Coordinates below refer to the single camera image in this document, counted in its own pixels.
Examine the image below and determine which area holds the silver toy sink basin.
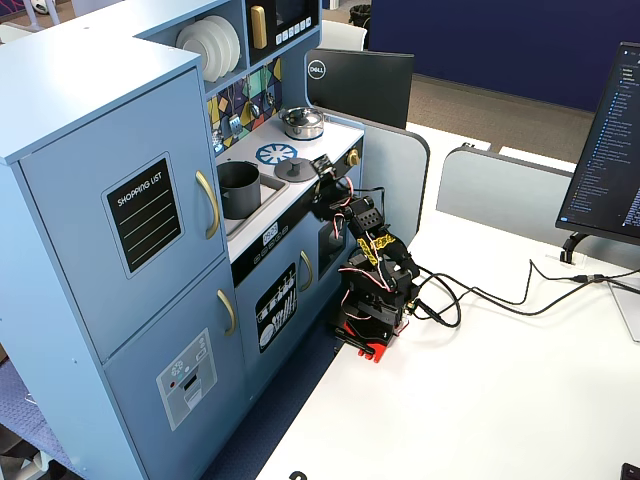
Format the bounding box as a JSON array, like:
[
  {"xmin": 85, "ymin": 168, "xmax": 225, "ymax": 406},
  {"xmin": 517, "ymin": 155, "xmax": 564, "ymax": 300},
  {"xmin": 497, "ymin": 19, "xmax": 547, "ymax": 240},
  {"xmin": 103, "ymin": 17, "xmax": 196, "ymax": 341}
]
[{"xmin": 223, "ymin": 172, "xmax": 291, "ymax": 237}]

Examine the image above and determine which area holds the short gold fridge handle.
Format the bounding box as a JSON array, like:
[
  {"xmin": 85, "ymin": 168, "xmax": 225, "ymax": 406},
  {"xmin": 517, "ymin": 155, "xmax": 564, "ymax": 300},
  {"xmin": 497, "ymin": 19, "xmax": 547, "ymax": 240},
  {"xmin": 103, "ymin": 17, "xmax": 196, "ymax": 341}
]
[{"xmin": 216, "ymin": 288, "xmax": 238, "ymax": 338}]

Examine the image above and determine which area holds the steel toy pot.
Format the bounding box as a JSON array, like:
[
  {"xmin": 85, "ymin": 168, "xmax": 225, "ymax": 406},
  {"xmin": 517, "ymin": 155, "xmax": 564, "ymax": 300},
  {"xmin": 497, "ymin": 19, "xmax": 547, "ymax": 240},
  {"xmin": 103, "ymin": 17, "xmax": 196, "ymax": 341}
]
[{"xmin": 282, "ymin": 115, "xmax": 325, "ymax": 141}]

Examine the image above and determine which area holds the looped black cable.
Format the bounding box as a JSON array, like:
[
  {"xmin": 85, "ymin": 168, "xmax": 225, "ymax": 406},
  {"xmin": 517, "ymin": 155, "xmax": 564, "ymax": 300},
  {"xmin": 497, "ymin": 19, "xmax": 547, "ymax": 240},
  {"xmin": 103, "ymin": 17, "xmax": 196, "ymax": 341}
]
[{"xmin": 412, "ymin": 268, "xmax": 640, "ymax": 330}]

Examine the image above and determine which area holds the silver toy ladle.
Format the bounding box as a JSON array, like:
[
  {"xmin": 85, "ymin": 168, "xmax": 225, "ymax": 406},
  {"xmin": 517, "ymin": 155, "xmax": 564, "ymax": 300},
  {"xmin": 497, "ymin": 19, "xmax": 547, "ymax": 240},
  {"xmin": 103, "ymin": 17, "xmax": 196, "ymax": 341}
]
[{"xmin": 247, "ymin": 78, "xmax": 262, "ymax": 120}]

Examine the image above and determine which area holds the steel pot lid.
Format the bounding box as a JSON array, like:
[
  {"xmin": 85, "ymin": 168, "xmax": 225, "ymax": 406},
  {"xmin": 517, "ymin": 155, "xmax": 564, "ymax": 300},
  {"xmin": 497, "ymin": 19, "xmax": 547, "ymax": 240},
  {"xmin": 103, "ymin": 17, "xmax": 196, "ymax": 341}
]
[{"xmin": 278, "ymin": 106, "xmax": 324, "ymax": 129}]

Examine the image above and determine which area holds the long gold fridge handle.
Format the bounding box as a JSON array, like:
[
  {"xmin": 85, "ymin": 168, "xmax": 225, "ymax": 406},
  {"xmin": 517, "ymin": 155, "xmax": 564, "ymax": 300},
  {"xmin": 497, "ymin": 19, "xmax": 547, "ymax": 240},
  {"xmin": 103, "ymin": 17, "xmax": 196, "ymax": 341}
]
[{"xmin": 194, "ymin": 169, "xmax": 222, "ymax": 241}]

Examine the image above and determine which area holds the black table clamp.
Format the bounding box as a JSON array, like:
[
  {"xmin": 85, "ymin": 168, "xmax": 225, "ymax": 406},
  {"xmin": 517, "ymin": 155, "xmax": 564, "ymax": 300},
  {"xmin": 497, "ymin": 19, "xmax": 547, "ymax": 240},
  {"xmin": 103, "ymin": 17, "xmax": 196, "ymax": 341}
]
[{"xmin": 329, "ymin": 322, "xmax": 377, "ymax": 357}]

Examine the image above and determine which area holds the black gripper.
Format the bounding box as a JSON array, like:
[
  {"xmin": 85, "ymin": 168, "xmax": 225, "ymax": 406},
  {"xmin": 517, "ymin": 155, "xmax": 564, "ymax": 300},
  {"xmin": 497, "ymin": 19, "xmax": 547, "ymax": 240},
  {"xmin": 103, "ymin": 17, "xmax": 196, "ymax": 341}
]
[{"xmin": 309, "ymin": 153, "xmax": 354, "ymax": 222}]

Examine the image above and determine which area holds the white toy plate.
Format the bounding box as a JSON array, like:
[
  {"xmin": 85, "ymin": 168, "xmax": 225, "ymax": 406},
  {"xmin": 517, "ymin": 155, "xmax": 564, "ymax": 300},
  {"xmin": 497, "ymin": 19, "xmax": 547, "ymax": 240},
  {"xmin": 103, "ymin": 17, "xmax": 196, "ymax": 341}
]
[
  {"xmin": 204, "ymin": 14, "xmax": 242, "ymax": 71},
  {"xmin": 192, "ymin": 18, "xmax": 232, "ymax": 81},
  {"xmin": 175, "ymin": 23, "xmax": 217, "ymax": 84}
]

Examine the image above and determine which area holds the gray low desk divider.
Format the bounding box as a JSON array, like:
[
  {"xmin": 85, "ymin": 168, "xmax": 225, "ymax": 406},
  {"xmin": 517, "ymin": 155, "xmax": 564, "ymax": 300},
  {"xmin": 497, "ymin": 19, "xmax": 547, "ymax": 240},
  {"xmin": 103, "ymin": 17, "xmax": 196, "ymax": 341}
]
[{"xmin": 435, "ymin": 145, "xmax": 576, "ymax": 247}]

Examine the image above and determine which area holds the gold microwave handle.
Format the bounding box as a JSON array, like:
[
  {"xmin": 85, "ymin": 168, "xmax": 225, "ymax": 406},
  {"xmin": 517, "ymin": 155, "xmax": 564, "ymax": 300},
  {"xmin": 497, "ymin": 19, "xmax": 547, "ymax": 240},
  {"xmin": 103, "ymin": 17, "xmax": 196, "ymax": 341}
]
[{"xmin": 249, "ymin": 4, "xmax": 269, "ymax": 50}]

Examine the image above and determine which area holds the gray toy pot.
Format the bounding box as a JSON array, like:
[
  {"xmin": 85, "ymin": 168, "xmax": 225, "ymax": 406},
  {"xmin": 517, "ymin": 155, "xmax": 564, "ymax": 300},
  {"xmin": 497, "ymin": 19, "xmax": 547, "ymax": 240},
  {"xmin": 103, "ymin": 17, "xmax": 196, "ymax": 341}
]
[{"xmin": 216, "ymin": 160, "xmax": 263, "ymax": 220}]

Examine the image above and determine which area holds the blue toy kitchen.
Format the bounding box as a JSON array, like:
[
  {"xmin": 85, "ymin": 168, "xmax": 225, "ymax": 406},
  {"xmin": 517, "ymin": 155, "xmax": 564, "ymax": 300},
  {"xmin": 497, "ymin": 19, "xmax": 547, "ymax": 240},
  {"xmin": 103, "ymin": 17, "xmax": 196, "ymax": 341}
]
[{"xmin": 0, "ymin": 0, "xmax": 367, "ymax": 480}]

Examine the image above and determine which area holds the silver toy spatula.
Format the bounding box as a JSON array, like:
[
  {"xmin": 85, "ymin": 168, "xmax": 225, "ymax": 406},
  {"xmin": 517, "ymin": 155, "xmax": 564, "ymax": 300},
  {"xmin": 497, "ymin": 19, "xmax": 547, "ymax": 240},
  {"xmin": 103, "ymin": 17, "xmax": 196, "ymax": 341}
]
[{"xmin": 227, "ymin": 89, "xmax": 244, "ymax": 139}]

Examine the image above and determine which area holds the black Dell monitor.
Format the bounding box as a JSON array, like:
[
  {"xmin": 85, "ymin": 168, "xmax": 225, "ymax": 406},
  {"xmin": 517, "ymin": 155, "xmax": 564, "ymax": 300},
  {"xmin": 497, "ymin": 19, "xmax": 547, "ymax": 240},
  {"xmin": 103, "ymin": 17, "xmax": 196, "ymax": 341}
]
[{"xmin": 304, "ymin": 48, "xmax": 416, "ymax": 131}]

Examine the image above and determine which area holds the white chair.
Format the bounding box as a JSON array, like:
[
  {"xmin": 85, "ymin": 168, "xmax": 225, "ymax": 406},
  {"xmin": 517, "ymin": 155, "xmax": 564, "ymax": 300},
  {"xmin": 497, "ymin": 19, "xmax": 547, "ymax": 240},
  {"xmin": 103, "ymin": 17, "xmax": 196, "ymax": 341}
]
[{"xmin": 321, "ymin": 19, "xmax": 369, "ymax": 52}]

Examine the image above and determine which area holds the thin black cable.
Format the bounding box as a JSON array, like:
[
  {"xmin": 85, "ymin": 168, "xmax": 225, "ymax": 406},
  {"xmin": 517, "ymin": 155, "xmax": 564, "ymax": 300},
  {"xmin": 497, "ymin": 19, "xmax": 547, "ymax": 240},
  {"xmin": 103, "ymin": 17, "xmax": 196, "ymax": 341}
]
[{"xmin": 417, "ymin": 258, "xmax": 609, "ymax": 307}]

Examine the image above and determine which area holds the red table clamp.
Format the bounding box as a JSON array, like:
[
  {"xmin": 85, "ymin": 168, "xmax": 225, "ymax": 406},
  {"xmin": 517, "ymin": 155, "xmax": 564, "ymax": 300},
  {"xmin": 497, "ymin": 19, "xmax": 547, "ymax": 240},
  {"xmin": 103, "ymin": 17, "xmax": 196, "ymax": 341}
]
[{"xmin": 357, "ymin": 323, "xmax": 402, "ymax": 365}]

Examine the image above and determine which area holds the gray pot lid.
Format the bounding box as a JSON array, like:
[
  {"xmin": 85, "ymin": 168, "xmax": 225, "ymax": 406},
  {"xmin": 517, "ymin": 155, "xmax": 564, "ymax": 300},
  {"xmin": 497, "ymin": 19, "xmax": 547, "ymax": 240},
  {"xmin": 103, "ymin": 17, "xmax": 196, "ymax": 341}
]
[{"xmin": 273, "ymin": 157, "xmax": 317, "ymax": 182}]

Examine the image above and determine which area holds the black monitor stand bracket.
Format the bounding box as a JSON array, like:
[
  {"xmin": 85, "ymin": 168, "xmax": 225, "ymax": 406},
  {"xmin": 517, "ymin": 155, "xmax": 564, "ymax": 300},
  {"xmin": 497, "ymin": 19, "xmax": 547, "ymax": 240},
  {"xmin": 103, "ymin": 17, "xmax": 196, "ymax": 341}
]
[{"xmin": 559, "ymin": 231, "xmax": 590, "ymax": 266}]

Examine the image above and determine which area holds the gray office chair base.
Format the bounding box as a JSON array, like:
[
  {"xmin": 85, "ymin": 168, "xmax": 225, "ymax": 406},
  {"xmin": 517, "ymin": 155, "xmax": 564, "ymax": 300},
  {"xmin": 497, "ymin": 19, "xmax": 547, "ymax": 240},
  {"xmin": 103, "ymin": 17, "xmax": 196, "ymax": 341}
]
[{"xmin": 0, "ymin": 424, "xmax": 52, "ymax": 480}]

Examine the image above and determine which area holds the gold dishwasher handle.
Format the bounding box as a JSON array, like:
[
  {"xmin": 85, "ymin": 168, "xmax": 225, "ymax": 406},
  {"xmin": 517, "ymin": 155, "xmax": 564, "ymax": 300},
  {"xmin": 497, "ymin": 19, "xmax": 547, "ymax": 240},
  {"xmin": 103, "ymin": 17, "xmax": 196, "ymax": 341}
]
[{"xmin": 298, "ymin": 249, "xmax": 315, "ymax": 293}]

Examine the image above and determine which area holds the monitor showing code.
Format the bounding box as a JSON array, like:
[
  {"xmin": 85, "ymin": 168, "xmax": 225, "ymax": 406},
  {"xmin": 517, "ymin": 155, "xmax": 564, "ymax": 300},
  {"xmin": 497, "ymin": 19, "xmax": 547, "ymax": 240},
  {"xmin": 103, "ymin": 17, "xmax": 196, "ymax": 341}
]
[{"xmin": 554, "ymin": 41, "xmax": 640, "ymax": 239}]

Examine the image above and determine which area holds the silver stand base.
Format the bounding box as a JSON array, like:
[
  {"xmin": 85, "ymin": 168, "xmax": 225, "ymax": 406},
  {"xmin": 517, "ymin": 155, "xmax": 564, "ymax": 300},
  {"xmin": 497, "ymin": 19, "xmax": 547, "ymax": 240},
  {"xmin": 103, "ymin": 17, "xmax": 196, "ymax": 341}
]
[{"xmin": 607, "ymin": 279, "xmax": 640, "ymax": 344}]

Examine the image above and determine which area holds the gray rounded desk divider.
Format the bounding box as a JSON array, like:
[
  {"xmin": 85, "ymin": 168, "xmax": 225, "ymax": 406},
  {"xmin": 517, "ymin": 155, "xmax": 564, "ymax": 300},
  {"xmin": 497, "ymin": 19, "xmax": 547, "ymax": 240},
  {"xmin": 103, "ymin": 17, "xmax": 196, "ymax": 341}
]
[{"xmin": 319, "ymin": 107, "xmax": 432, "ymax": 249}]

